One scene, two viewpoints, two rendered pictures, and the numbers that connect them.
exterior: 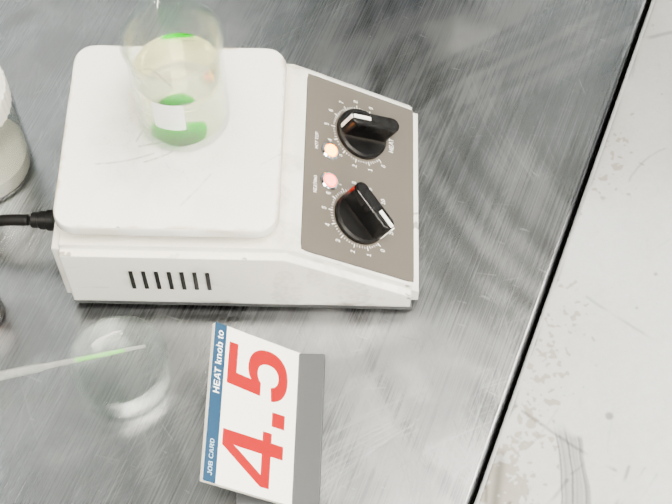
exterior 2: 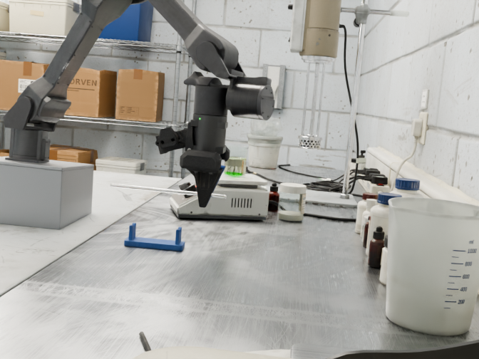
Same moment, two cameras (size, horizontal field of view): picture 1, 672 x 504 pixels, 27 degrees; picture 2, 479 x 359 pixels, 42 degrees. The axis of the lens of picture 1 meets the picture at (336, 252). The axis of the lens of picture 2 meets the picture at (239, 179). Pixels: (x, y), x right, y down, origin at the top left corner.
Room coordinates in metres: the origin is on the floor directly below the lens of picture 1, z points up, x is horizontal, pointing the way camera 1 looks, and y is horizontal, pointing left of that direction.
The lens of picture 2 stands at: (1.75, -0.28, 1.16)
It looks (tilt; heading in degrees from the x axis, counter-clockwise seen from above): 7 degrees down; 164
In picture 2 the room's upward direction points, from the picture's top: 5 degrees clockwise
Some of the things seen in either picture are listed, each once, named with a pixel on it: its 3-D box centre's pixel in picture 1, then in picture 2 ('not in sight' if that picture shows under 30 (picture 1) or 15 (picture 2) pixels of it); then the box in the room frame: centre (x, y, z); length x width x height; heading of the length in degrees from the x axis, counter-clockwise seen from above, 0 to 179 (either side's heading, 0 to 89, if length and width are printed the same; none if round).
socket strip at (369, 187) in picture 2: not in sight; (372, 182); (-0.07, 0.69, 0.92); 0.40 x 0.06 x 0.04; 159
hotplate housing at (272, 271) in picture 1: (226, 180); (222, 197); (0.42, 0.06, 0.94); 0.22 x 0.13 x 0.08; 89
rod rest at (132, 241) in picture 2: not in sight; (155, 236); (0.72, -0.13, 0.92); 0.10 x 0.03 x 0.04; 70
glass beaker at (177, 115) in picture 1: (176, 72); (236, 161); (0.44, 0.08, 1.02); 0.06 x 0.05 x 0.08; 19
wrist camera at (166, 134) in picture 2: not in sight; (176, 137); (0.73, -0.10, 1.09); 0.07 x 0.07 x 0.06; 69
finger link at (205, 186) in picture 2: not in sight; (202, 188); (0.76, -0.06, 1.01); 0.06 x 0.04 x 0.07; 70
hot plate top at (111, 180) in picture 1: (173, 138); (235, 178); (0.42, 0.09, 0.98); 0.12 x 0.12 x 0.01; 89
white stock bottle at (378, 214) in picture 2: not in sight; (386, 225); (0.77, 0.28, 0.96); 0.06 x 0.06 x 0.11
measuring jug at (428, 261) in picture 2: not in sight; (443, 263); (1.08, 0.19, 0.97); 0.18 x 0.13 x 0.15; 100
